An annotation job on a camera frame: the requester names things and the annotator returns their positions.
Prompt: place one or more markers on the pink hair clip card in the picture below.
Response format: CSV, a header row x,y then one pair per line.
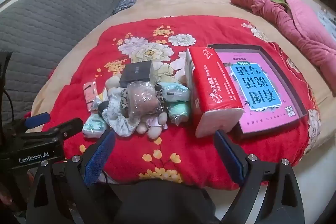
x,y
90,95

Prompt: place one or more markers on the red tissue pack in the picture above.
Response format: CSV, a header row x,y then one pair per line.
x,y
212,87

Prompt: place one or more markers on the beige bed sheet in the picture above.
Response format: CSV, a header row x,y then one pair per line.
x,y
197,6

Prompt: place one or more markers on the clear bag with brown puff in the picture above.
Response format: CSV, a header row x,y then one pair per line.
x,y
144,100

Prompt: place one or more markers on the blue patterned cloth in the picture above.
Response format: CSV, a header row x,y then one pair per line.
x,y
124,6

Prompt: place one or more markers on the white plush toy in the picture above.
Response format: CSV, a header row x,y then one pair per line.
x,y
155,132

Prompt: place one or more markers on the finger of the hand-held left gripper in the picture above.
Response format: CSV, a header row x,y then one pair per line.
x,y
71,127
36,120

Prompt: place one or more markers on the grey quilted cover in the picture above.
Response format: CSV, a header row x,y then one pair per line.
x,y
52,16

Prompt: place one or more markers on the mint green packet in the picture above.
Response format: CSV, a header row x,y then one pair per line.
x,y
176,92
179,112

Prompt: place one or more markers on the red floral blanket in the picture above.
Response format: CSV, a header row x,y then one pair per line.
x,y
170,158

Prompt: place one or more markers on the white floral scrunchie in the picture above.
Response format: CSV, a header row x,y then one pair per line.
x,y
118,121

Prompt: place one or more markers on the pink quilt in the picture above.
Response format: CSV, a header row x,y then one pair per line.
x,y
296,22

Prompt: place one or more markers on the grey shallow box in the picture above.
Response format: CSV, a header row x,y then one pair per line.
x,y
291,82

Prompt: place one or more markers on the dark small box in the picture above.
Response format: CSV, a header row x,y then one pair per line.
x,y
136,74

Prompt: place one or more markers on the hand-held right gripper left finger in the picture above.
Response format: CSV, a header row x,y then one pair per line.
x,y
101,158

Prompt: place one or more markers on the small floral tissue pack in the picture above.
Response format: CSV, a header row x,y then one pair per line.
x,y
93,127

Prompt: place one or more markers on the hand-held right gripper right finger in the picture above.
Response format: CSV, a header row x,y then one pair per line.
x,y
228,158

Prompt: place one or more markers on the pink book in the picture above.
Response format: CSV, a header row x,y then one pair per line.
x,y
262,87

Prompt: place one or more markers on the dark pants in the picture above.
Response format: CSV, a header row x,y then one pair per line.
x,y
165,203

